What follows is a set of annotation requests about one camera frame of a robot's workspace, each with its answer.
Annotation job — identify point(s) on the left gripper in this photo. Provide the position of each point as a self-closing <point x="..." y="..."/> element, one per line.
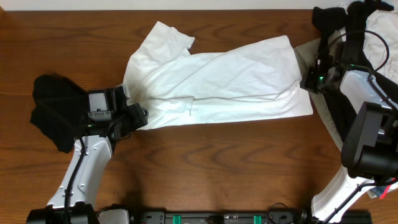
<point x="134" y="115"/>

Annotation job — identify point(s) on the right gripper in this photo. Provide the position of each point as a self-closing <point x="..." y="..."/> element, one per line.
<point x="307" y="83"/>

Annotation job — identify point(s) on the white t-shirt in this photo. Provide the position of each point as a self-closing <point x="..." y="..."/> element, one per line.
<point x="254" y="82"/>

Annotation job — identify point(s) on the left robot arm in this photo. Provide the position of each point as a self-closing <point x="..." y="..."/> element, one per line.
<point x="108" y="120"/>

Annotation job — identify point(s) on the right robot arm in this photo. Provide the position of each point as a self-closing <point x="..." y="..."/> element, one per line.
<point x="369" y="150"/>

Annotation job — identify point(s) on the beige garment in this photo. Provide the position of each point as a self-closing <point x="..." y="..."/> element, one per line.
<point x="305" y="55"/>

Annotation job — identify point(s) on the white wrinkled garment in pile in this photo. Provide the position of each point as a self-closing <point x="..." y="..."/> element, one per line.
<point x="379" y="42"/>

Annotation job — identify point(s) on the folded black cloth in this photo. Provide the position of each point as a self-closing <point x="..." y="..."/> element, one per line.
<point x="60" y="111"/>

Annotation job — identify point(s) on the grey cloth with red tag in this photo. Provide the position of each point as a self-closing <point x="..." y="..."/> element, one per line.
<point x="381" y="191"/>

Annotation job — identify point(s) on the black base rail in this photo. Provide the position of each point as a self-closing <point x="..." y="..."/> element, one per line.
<point x="277" y="216"/>

